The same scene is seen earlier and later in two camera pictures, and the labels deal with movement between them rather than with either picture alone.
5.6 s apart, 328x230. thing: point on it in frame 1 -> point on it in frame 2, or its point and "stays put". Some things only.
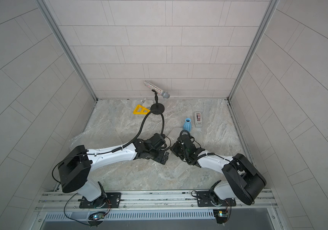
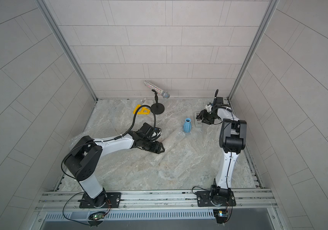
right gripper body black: (179, 151) -> (211, 117)
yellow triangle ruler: (140, 109) stays put
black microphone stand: (157, 106) stays put
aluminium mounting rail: (153, 201) stays put
